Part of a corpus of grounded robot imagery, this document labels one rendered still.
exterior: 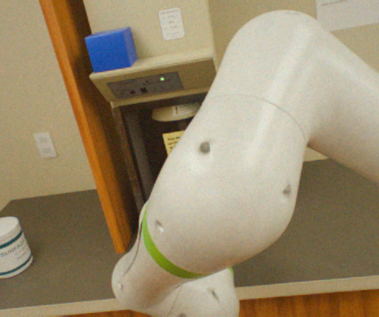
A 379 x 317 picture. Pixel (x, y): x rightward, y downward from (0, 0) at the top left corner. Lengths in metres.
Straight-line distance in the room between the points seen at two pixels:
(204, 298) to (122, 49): 0.64
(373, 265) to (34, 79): 1.36
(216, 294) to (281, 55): 0.46
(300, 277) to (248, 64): 0.82
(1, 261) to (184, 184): 1.15
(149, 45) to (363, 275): 0.81
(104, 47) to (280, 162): 0.81
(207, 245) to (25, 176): 1.67
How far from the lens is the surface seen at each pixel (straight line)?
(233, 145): 0.33
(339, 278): 1.15
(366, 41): 1.69
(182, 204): 0.33
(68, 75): 1.16
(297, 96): 0.39
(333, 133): 0.45
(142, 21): 1.18
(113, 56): 1.10
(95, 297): 1.24
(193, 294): 0.74
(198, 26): 1.16
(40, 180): 1.95
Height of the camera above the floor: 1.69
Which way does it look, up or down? 23 degrees down
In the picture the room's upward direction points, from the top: 11 degrees counter-clockwise
